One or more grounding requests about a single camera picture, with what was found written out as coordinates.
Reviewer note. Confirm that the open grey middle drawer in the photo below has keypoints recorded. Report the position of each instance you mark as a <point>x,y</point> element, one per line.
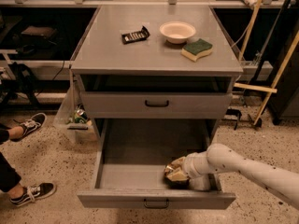
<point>129,168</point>

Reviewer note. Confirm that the green yellow sponge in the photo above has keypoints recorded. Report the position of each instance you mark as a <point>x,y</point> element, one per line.
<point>197,49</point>

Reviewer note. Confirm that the lower black white sneaker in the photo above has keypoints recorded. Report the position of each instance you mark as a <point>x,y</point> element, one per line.
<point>21,195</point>

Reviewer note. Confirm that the white bowl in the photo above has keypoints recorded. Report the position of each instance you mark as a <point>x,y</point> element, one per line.
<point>177,32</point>

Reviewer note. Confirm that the clear plastic bin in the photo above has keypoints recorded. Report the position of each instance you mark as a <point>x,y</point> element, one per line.
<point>72,120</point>

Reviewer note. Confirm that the black white sneaker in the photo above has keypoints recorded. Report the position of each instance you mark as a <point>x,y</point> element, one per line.
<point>21,195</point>
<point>31,125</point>

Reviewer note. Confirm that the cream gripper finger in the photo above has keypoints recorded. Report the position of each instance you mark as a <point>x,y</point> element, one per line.
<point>177,163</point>
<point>175,175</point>

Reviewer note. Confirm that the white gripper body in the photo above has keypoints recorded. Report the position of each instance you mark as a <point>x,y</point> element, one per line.
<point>191,167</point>

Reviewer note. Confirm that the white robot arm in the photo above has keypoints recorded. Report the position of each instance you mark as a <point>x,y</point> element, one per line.
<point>218,158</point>

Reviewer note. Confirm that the upper black white sneaker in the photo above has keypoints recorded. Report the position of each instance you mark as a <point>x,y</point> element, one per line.
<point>31,125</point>

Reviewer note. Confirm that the closed grey top drawer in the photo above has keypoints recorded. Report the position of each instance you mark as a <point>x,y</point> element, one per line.
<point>144,105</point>

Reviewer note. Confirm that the grey drawer cabinet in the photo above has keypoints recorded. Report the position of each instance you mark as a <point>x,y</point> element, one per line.
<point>154,65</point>

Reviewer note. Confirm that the person's black trouser leg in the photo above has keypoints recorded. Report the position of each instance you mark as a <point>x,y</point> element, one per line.
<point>9,178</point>

